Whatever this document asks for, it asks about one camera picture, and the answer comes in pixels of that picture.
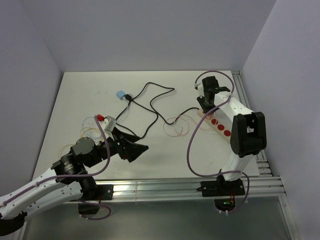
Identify thin yellow cable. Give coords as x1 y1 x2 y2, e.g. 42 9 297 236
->
58 127 101 161

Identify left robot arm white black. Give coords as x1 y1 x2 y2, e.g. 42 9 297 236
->
0 128 149 236

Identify black white short cable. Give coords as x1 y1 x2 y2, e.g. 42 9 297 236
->
117 89 175 123

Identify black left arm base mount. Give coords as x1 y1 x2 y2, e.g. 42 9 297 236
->
77 184 114 218

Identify pink charger plug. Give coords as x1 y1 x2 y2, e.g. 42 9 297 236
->
206 112 215 119

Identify thin pink charger cable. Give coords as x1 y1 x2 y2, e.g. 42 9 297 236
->
162 113 213 138

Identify blue charger plug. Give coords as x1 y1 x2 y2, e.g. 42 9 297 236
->
116 90 127 100

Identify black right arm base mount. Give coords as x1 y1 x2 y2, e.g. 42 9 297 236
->
196 176 246 214

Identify black power strip cord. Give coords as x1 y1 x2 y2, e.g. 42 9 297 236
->
116 82 201 140

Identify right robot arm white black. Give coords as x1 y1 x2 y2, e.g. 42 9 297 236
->
196 76 267 195

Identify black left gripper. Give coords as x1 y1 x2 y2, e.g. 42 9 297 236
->
86 126 149 167

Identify left wrist camera grey red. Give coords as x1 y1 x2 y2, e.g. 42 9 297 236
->
97 114 117 133

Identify aluminium side rail right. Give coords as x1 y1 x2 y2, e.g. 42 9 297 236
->
231 70 273 178

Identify aluminium frame rail front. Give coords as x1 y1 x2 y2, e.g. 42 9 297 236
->
96 176 286 203

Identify beige power strip red sockets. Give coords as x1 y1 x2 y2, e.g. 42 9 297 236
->
200 110 232 144

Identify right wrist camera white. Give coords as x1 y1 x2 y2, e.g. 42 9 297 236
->
194 83 204 97

